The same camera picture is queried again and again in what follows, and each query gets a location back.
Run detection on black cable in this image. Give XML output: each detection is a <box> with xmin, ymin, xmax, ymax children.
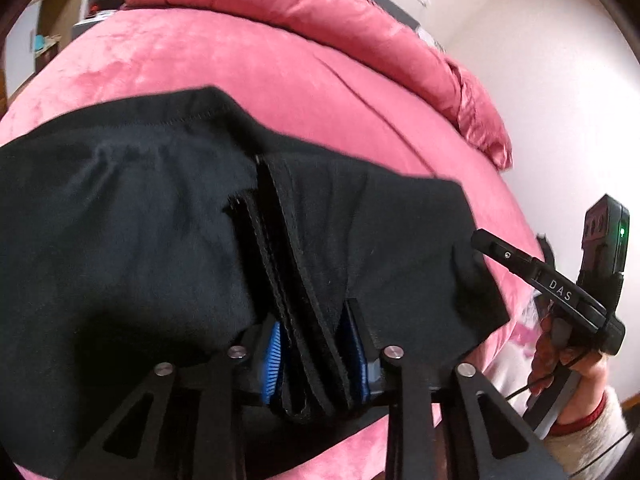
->
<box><xmin>505</xmin><ymin>350</ymin><xmax>632</xmax><ymax>480</ymax></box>

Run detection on person's right hand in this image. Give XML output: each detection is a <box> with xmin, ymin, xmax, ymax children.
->
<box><xmin>529</xmin><ymin>307</ymin><xmax>609</xmax><ymax>425</ymax></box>

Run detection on pink ruffled pillow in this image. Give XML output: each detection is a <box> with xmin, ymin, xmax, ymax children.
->
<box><xmin>445</xmin><ymin>55</ymin><xmax>514</xmax><ymax>171</ymax></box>

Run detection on pink duvet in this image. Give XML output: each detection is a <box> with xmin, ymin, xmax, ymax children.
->
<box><xmin>125</xmin><ymin>0</ymin><xmax>461</xmax><ymax>126</ymax></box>

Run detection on grey headboard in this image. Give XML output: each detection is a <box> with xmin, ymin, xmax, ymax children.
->
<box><xmin>320</xmin><ymin>0</ymin><xmax>446</xmax><ymax>51</ymax></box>

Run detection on black pants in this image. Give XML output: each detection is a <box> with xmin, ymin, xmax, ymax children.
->
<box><xmin>0</xmin><ymin>86</ymin><xmax>511</xmax><ymax>480</ymax></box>

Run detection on pink bed sheet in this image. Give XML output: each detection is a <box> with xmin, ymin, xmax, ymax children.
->
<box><xmin>0</xmin><ymin>7</ymin><xmax>551</xmax><ymax>480</ymax></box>

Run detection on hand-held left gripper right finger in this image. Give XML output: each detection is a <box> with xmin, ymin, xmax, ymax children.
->
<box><xmin>342</xmin><ymin>299</ymin><xmax>566</xmax><ymax>480</ymax></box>

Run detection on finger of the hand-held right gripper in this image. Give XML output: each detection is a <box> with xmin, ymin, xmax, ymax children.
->
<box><xmin>471</xmin><ymin>229</ymin><xmax>543</xmax><ymax>282</ymax></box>

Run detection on white nightstand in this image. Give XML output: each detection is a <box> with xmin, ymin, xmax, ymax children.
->
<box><xmin>72</xmin><ymin>0</ymin><xmax>133</xmax><ymax>31</ymax></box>

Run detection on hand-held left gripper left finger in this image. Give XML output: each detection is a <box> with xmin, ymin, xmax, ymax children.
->
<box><xmin>60</xmin><ymin>322</ymin><xmax>286</xmax><ymax>480</ymax></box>

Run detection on person's right forearm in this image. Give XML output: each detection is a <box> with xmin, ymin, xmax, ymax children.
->
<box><xmin>542</xmin><ymin>392</ymin><xmax>640</xmax><ymax>480</ymax></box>

